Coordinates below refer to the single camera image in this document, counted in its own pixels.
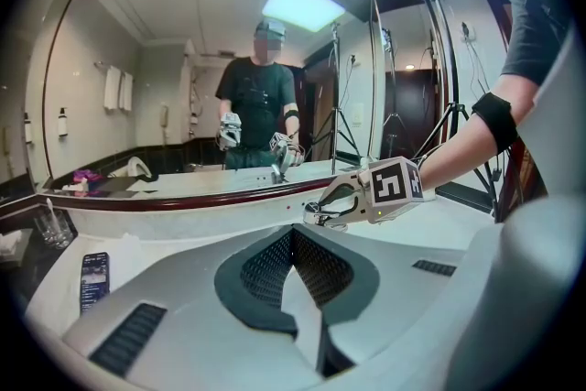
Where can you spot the narrow angled mirror panel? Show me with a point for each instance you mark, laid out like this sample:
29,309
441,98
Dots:
23,82
407,96

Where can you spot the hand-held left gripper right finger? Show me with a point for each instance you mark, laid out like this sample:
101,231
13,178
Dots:
403,311

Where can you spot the black armband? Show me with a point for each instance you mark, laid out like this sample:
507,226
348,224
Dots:
496,119

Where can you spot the tray with white packets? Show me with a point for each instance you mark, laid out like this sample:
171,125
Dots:
14,245

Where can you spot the black smartphone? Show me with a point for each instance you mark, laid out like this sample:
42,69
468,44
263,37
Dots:
95,281

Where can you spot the black tripod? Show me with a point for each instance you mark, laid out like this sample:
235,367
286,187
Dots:
453,114

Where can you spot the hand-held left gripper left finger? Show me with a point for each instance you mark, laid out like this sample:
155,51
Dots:
192,325

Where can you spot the white wall socket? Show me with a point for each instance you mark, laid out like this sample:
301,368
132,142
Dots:
467,32

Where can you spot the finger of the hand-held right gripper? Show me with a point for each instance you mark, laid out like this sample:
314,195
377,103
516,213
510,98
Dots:
341,187
341,217

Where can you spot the person's right forearm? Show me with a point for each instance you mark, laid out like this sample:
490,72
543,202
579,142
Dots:
462,151

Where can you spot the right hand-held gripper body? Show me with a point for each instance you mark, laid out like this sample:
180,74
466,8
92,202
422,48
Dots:
393,187

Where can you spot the person's dark shirt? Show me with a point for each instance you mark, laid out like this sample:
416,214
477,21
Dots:
535,4

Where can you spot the large wall mirror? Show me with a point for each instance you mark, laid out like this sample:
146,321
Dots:
160,59

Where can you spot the clear drinking glass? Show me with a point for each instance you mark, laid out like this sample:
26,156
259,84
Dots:
43,226
61,229

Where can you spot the white paper towel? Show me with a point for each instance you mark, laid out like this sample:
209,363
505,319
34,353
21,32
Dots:
123,256

